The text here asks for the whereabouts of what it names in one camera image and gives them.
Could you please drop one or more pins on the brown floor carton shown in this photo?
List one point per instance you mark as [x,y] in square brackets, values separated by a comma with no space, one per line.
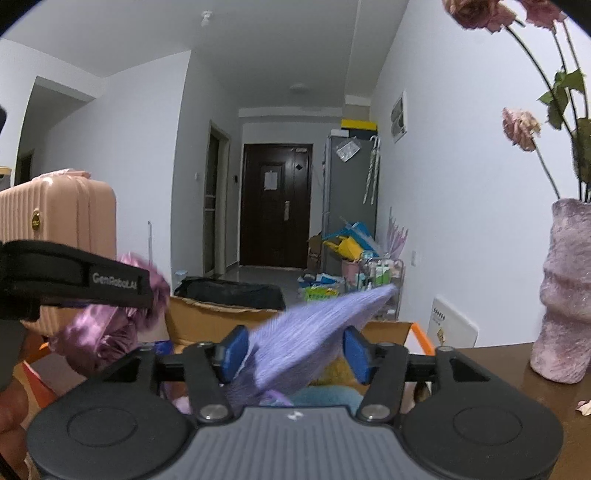
[315,254]

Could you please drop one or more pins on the pink ribbed suitcase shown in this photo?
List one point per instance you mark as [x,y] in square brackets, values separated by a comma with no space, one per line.
[60,212]

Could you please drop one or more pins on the white wall panel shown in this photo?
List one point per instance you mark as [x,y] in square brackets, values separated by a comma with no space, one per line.
[399,117]

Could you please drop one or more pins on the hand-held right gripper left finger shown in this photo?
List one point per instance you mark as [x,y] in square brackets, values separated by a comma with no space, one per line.
[235,350]

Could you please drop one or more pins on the fallen pink petal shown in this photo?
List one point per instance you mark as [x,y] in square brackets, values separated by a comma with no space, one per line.
[585,406]

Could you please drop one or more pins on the purple wall decoration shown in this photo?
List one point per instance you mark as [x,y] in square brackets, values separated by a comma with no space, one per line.
[397,237]

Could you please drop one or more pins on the blue fluffy plush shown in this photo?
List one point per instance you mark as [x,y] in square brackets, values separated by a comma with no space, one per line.
[328,397]

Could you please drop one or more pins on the grey refrigerator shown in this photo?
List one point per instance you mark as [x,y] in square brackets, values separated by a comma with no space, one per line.
[351,194]

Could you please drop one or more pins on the side door frame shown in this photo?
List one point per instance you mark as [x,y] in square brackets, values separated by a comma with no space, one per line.
[212,207]

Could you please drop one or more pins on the ceiling smoke detector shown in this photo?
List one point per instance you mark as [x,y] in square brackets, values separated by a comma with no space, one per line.
[207,18]

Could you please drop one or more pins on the black floor bag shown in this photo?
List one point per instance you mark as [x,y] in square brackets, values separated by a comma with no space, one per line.
[231,290]

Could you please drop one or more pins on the blue and yellow stools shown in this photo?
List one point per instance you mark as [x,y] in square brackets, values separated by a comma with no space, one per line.
[348,244]

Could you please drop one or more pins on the trolley cart with bottles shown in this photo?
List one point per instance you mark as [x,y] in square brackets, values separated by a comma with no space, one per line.
[381,274]

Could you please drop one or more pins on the lavender knit cloth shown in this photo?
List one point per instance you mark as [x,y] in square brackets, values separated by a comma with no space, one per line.
[300,341]

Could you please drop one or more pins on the white poster board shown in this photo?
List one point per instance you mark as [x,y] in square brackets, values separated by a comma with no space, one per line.
[455,325]

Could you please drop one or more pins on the purple textured vase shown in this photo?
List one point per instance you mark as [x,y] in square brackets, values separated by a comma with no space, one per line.
[568,295]

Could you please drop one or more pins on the white folded umbrella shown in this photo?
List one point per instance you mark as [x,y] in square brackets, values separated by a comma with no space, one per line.
[371,175]

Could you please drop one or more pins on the dark entrance door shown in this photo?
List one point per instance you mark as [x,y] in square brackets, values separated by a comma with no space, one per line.
[272,221]

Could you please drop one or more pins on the cardboard box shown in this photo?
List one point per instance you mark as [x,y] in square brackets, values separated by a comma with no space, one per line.
[198,318]

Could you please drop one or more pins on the blue white plastic bag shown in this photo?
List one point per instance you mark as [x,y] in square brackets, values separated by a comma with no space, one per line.
[323,278]

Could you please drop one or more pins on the white pole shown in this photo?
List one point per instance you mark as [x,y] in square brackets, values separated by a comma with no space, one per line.
[150,240]

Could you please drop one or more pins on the bunch of dried roses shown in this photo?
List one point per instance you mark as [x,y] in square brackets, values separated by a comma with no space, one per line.
[521,127]

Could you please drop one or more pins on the clear plastic bag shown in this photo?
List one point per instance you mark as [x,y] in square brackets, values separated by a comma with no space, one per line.
[347,150]

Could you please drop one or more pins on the yellow black box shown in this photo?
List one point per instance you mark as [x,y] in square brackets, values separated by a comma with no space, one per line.
[360,123]

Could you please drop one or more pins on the person's left hand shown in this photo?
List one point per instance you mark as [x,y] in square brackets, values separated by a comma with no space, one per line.
[11,415]

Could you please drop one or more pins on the green snack bag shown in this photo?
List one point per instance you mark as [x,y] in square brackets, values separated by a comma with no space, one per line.
[321,293]

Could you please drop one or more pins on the pink bin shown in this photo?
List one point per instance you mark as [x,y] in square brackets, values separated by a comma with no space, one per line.
[350,272]

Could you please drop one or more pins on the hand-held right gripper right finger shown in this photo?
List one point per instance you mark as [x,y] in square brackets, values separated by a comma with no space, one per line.
[358,353]

